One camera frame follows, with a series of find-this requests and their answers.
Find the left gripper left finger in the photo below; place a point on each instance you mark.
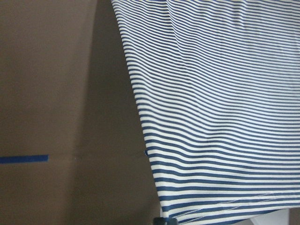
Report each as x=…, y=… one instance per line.
x=158, y=221

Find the navy white striped polo shirt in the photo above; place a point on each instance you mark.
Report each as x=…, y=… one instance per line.
x=217, y=88

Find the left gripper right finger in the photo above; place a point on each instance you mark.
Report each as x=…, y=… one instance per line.
x=171, y=221

